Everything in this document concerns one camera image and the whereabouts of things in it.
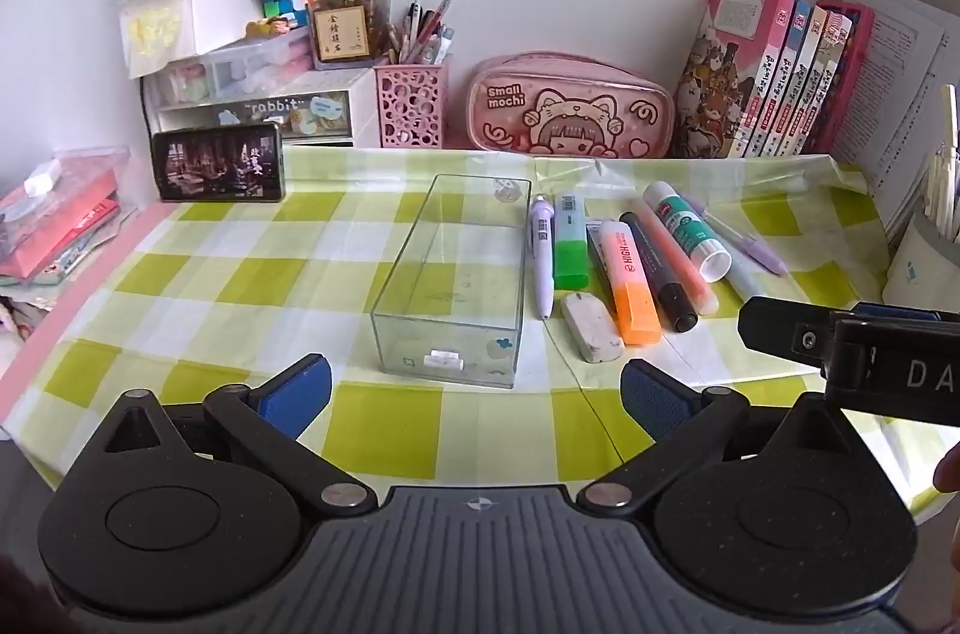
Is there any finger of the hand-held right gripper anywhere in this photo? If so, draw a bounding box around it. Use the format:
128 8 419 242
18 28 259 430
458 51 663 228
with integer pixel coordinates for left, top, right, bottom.
853 302 943 324
739 296 845 374

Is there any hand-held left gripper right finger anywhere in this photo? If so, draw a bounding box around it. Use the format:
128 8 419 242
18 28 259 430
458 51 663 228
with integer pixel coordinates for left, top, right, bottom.
576 358 857 516

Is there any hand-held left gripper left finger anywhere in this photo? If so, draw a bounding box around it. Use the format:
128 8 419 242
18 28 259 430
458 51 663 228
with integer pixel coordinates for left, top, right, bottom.
103 353 377 516

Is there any pale blue pen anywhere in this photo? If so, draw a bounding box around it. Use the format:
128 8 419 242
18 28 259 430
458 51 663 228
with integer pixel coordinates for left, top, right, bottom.
718 244 767 301

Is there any purple clear pen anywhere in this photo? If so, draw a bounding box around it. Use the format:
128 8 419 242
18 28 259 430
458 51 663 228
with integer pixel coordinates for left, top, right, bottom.
681 194 790 275

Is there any white eraser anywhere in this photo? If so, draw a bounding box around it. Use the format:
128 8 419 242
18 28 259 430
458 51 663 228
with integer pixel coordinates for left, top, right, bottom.
561 291 625 363

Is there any pink highlighter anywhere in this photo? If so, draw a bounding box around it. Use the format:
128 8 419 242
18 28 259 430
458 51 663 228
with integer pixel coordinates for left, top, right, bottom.
637 205 719 316

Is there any black marker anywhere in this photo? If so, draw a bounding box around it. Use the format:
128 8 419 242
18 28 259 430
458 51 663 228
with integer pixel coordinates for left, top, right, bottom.
619 210 700 333

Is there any orange highlighter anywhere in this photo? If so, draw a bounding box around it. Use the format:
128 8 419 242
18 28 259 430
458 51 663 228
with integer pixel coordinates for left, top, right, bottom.
598 220 662 346

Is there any glue stick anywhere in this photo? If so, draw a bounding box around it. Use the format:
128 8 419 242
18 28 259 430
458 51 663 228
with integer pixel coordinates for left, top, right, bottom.
643 182 733 283

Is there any dark slim pen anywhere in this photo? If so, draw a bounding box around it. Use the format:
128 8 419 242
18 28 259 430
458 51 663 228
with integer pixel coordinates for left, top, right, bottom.
586 225 620 299

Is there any green highlighter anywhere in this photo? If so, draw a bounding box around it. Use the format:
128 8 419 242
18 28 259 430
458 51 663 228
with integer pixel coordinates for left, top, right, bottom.
553 191 591 290

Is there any white purple fat pen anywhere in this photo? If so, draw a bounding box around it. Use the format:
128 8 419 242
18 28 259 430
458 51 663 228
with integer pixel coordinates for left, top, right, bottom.
529 195 557 321

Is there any clear plastic organizer box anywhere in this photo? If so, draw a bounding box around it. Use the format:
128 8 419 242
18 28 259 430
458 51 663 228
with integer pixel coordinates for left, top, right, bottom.
371 173 533 390

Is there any green white checked tablecloth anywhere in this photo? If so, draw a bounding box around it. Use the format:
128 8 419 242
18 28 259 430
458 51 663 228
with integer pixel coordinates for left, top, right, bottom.
0 143 940 519

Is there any stack of printed papers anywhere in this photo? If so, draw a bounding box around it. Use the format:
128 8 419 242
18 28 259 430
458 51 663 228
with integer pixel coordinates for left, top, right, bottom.
829 0 955 230

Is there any black smartphone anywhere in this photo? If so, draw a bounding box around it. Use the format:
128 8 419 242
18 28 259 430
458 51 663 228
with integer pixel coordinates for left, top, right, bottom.
151 122 286 202

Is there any pink book slipcase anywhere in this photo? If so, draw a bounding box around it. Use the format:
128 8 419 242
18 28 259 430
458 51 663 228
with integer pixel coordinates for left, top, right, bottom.
814 0 877 155

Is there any pink folder stack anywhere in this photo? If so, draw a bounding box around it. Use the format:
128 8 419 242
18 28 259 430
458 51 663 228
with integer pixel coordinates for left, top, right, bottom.
0 167 125 287

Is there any white drawer unit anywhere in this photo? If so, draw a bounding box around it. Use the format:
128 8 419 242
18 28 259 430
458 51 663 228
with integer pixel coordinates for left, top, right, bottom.
141 68 383 149

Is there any pink cartoon pencil case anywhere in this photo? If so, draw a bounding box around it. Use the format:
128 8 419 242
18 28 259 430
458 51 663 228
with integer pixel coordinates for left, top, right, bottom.
466 53 674 159

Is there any pink perforated pen holder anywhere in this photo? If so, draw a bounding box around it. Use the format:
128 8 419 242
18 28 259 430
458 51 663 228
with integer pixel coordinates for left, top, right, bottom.
373 60 451 150

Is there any clear plastic case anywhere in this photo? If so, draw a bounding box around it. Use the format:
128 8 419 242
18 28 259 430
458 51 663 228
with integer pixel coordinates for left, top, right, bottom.
0 146 134 275

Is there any clear storage box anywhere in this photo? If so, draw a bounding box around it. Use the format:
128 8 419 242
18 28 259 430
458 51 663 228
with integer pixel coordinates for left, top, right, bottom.
199 28 316 99

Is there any white charger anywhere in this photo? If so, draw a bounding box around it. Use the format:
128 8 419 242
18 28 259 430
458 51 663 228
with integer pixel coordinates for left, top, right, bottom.
25 160 62 194

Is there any framed calligraphy card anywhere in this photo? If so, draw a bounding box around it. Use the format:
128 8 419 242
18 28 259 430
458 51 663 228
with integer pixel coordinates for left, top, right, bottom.
312 4 368 62

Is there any clear square plant vase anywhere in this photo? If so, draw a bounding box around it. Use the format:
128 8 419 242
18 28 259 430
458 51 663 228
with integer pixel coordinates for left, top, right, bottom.
311 0 392 73

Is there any bunch of pens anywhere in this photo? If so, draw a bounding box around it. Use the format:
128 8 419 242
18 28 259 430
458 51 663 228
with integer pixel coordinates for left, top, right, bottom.
386 0 457 67

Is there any clear sheet with yellow print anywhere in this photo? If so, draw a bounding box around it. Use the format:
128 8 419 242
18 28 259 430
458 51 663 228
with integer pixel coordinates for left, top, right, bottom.
118 0 194 80

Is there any white cardboard box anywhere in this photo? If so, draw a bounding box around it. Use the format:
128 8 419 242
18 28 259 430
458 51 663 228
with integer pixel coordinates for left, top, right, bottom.
187 0 265 58

